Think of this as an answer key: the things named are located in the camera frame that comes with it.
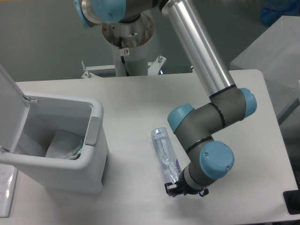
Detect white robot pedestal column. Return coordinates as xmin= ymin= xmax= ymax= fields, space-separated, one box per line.
xmin=102 ymin=13 xmax=154 ymax=65

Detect white trash can open lid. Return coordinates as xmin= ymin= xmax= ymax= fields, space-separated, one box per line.
xmin=0 ymin=68 xmax=109 ymax=194

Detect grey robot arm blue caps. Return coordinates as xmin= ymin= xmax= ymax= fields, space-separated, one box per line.
xmin=74 ymin=0 xmax=257 ymax=197

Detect blue object in background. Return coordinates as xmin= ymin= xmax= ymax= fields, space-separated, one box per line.
xmin=260 ymin=0 xmax=300 ymax=26

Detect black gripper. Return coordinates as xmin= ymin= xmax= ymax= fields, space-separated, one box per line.
xmin=165 ymin=173 xmax=209 ymax=197

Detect black cable on pedestal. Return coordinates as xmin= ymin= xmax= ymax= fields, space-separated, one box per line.
xmin=118 ymin=36 xmax=130 ymax=76

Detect white metal base bracket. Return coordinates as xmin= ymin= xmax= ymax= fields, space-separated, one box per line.
xmin=80 ymin=55 xmax=195 ymax=79

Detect crushed clear plastic bottle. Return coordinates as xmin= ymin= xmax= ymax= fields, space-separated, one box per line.
xmin=151 ymin=127 xmax=181 ymax=184

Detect laminated paper sheet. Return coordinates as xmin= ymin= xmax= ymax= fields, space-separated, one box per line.
xmin=0 ymin=164 xmax=18 ymax=218

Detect clear plastic wrapper green print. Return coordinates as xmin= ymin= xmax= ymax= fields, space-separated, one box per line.
xmin=45 ymin=130 xmax=84 ymax=160

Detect black device at table edge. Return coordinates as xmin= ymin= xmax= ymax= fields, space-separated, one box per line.
xmin=283 ymin=190 xmax=300 ymax=215

